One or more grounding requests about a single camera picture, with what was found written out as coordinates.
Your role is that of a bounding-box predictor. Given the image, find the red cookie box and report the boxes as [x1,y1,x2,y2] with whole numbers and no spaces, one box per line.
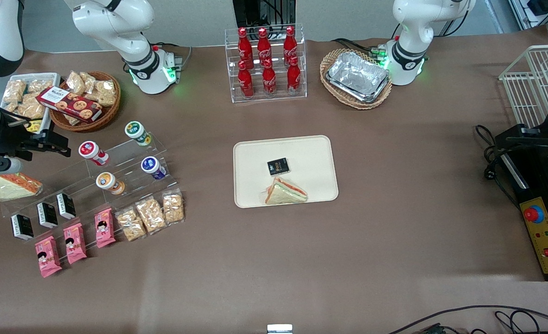
[36,86,103,123]

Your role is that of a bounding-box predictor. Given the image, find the clear acrylic bottle rack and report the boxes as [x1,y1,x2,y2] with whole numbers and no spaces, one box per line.
[224,23,307,103]

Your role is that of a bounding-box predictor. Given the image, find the stacked foil containers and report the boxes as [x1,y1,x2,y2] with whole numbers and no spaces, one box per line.
[326,51,390,103]

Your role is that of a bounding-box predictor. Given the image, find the black chocolate packet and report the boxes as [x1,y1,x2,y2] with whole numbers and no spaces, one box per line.
[267,158,290,177]

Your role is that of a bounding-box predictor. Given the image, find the wrapped triangle sandwich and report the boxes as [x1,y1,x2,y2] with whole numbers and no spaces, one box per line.
[0,173,44,201]
[261,176,308,206]

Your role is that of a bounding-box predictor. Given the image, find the clear cracker packet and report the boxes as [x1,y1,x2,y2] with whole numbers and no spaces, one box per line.
[136,196,167,234]
[115,206,147,242]
[162,189,185,225]

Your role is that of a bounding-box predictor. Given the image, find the black power cable with plug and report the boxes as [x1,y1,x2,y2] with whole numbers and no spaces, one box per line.
[475,124,520,209]

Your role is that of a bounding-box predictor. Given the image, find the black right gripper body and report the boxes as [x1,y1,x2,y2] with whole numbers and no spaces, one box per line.
[0,118,36,161]

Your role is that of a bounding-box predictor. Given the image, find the blue cap gum bottle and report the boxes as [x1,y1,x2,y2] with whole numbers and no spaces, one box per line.
[140,156,167,180]

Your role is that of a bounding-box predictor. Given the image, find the black left arm base cables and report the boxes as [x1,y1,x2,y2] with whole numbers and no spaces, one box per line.
[332,38,386,58]

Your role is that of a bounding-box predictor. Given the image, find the orange cap gum bottle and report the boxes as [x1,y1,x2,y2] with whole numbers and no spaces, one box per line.
[96,172,125,195]

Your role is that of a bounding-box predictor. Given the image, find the small black white box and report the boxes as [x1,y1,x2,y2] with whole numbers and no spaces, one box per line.
[56,193,76,220]
[37,202,58,229]
[11,214,34,241]

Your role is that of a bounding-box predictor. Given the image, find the black yellow control box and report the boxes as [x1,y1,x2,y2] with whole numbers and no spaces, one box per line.
[495,124,548,282]

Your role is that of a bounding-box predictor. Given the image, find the pink cartoon snack packet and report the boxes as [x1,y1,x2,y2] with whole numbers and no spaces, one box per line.
[63,223,88,265]
[35,236,63,278]
[94,208,116,249]

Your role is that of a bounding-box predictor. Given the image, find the white rectangular snack tray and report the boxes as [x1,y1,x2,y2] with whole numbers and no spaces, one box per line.
[0,73,61,135]

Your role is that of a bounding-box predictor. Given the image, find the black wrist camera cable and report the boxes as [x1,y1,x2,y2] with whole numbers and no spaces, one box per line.
[0,95,31,128]

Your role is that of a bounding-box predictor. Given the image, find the green cap gum bottle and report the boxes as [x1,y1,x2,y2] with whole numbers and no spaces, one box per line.
[125,121,153,147]

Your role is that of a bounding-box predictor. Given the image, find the light tan wicker basket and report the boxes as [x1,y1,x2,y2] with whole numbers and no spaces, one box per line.
[320,48,393,110]

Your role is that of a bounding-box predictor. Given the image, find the red emergency stop button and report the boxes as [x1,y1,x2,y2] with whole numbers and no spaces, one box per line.
[523,204,545,224]

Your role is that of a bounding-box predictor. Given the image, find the black cables bundle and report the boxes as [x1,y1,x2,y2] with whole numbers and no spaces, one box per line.
[388,305,548,334]

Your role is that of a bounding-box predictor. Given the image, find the grey right arm base cable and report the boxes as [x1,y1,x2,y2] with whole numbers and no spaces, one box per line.
[151,43,193,70]

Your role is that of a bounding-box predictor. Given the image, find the black equipment stand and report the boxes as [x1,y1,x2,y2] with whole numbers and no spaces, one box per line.
[232,0,297,28]

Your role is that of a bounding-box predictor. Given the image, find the dark brown wicker basket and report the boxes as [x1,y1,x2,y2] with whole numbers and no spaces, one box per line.
[49,71,121,133]

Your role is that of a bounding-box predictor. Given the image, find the red cola bottle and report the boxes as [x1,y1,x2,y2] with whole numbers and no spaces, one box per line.
[238,60,255,99]
[283,26,298,65]
[257,28,273,70]
[261,58,277,96]
[237,27,254,70]
[287,56,301,95]

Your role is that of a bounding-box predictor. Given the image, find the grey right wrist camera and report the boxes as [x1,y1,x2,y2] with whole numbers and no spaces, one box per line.
[0,158,23,176]

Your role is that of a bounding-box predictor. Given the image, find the beige serving tray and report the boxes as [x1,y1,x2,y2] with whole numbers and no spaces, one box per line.
[233,135,339,209]

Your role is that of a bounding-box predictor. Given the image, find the white wire basket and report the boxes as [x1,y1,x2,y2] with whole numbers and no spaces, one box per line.
[499,44,548,135]

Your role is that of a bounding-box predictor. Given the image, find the clear bag of puffed snacks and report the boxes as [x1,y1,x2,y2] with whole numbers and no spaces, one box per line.
[65,71,87,96]
[26,79,54,96]
[4,80,26,112]
[79,72,97,93]
[93,80,117,107]
[17,95,46,120]

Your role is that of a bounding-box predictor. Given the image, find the clear acrylic step shelf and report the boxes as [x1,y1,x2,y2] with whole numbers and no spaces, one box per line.
[0,132,182,246]

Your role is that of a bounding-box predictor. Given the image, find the red cap gum bottle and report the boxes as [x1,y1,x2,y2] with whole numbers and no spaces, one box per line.
[78,141,110,167]

